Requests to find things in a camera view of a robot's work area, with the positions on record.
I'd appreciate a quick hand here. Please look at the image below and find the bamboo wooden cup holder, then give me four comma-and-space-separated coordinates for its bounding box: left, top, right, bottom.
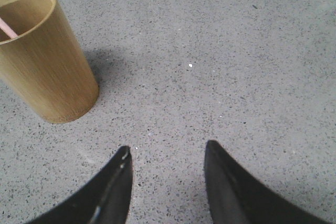
1, 0, 99, 123

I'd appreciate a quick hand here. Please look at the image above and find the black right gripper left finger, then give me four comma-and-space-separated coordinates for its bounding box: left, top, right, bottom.
29, 146, 133, 223

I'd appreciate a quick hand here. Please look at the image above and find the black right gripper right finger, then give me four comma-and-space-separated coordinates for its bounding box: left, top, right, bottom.
204, 140, 325, 223

